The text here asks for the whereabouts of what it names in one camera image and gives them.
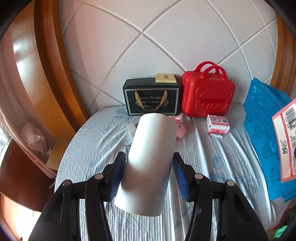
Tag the small beige box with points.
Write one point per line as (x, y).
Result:
(165, 78)

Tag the white and red small box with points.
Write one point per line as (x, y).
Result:
(218, 125)

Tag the wooden headboard frame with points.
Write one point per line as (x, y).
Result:
(50, 69)

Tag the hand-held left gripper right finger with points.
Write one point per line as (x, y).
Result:
(179, 176)

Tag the slim white box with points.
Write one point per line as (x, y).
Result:
(131, 131)

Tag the pink and white packet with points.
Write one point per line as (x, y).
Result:
(286, 148)

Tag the red carry case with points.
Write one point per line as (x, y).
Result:
(208, 92)

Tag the tan cardboard sheet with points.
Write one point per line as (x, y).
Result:
(56, 155)

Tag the white cylindrical tube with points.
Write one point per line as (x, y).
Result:
(148, 162)

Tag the pink plush toy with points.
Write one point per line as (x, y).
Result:
(181, 129)

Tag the green cloth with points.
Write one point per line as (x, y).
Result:
(283, 233)

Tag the light blue striped bed sheet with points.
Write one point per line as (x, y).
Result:
(208, 157)

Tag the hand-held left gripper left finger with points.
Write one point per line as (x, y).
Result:
(116, 178)

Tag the black gift box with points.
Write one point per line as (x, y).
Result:
(129, 97)

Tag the clear plastic bag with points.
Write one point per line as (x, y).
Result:
(32, 139)

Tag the blue plastic crate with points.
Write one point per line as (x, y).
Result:
(259, 125)

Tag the dark wooden nightstand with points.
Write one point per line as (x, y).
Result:
(20, 176)

